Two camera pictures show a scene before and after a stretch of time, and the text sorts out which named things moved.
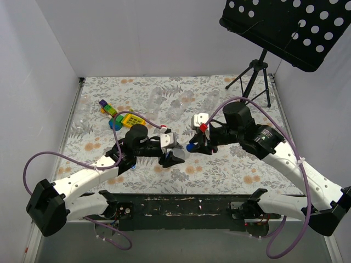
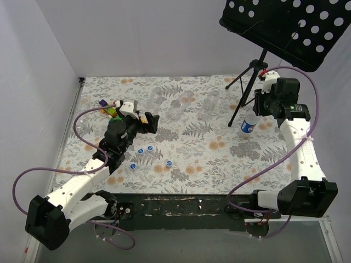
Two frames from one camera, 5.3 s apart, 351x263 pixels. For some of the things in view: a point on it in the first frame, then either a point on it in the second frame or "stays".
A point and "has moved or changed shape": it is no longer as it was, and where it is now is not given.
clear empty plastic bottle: [157, 97] stays
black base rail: [183, 212] stays
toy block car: [107, 108] stays
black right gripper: [205, 142] to [259, 101]
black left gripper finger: [175, 145] to [153, 122]
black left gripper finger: [171, 159] to [147, 130]
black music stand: [303, 33] stays
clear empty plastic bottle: [209, 103] stays
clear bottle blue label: [177, 152] has moved or changed shape
